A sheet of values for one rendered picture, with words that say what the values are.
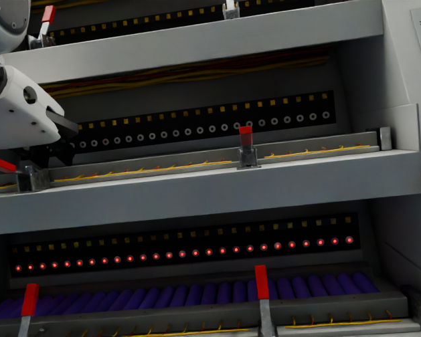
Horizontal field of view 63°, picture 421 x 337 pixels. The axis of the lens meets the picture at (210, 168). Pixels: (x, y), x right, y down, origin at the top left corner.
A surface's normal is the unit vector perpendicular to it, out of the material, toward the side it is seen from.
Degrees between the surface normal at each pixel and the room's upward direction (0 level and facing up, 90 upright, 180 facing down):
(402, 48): 90
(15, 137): 175
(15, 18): 102
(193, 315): 111
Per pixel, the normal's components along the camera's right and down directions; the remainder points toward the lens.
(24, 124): 0.18, 0.88
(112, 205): -0.09, 0.09
